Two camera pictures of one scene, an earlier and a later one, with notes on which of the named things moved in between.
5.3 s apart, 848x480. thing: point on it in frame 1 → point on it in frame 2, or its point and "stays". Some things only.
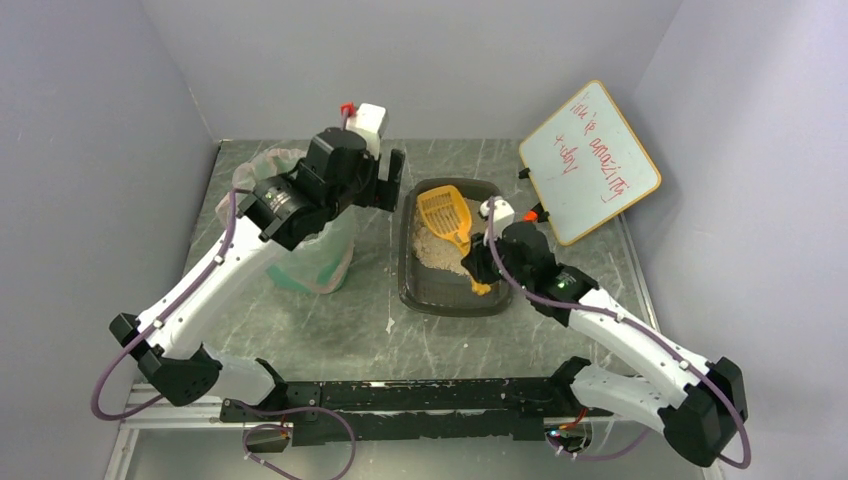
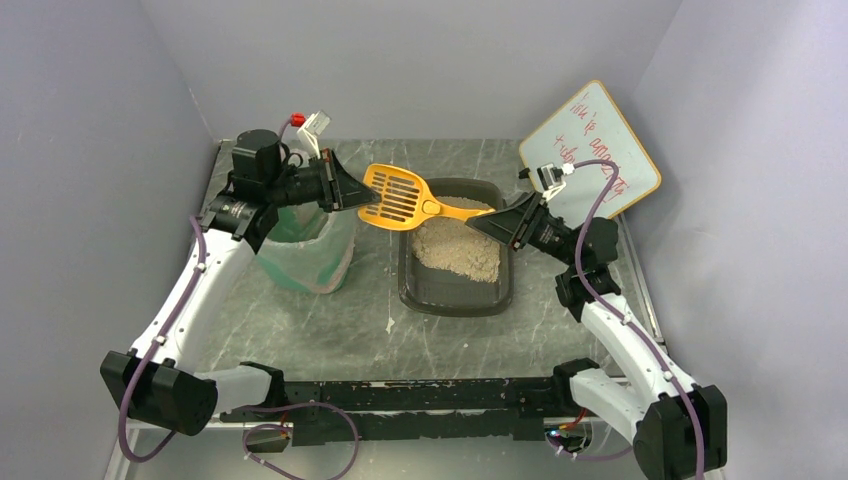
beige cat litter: (438, 250) stays
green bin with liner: (319, 264) stays
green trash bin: (319, 263) stays
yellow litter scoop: (447, 208) → (405, 202)
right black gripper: (483, 258) → (525, 225)
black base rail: (366, 413) stays
